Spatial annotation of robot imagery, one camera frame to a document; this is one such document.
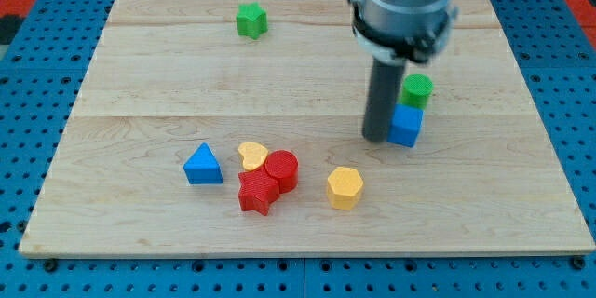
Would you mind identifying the green cylinder block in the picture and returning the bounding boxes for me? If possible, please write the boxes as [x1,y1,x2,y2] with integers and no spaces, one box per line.
[399,74,434,110]

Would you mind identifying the blue cube block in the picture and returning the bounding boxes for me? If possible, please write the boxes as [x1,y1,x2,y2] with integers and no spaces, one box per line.
[387,104,424,148]

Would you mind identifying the light wooden board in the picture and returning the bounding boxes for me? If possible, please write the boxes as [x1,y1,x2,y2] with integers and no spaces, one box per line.
[20,0,595,259]

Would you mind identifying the yellow heart block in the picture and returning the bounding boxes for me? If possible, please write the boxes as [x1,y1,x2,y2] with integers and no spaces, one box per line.
[237,142,269,171]

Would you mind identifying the yellow hexagon block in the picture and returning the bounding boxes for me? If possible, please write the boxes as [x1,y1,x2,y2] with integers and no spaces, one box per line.
[326,167,364,210]

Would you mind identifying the red star block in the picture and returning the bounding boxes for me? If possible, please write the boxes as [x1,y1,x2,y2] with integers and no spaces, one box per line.
[238,169,279,216]

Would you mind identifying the blue triangle block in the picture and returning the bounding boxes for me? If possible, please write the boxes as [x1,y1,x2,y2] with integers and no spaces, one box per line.
[183,142,224,184]

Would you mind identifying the green star block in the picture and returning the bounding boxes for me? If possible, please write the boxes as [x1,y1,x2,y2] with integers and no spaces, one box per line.
[236,2,268,40]

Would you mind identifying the red cylinder block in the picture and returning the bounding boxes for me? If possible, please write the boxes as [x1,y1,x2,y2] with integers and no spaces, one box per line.
[264,150,299,194]

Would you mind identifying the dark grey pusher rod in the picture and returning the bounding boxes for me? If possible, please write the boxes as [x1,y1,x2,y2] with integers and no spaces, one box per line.
[361,59,406,143]

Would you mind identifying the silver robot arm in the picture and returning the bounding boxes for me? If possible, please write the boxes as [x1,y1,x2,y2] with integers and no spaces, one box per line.
[347,0,457,142]

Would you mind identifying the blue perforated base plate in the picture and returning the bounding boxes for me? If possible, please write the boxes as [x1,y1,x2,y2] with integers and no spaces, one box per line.
[1,0,595,297]

